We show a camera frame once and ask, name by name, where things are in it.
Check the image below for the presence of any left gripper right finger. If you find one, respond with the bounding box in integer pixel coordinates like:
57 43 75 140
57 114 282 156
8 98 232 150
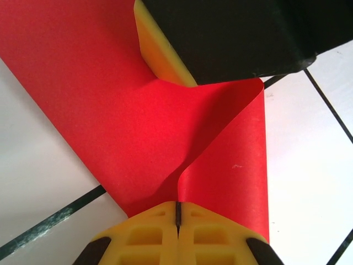
178 201 285 265

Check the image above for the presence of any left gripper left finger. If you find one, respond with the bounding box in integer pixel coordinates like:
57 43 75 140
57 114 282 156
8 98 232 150
76 201 179 265

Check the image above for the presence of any red cloth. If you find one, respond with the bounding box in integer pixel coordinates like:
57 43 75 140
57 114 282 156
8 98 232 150
0 0 270 245

